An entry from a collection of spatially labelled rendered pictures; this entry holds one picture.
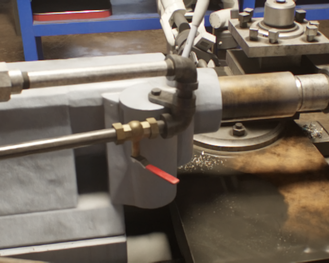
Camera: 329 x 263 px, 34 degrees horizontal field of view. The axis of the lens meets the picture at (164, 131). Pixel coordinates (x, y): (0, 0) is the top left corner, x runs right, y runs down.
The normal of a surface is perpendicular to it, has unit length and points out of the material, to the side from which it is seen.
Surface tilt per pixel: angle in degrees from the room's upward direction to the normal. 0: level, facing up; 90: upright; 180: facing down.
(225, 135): 0
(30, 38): 90
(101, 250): 90
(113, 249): 90
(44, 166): 70
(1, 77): 56
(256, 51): 90
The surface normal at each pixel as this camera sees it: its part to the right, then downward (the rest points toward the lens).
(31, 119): 0.17, 0.37
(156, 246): 0.01, -0.77
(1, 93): 0.45, 0.60
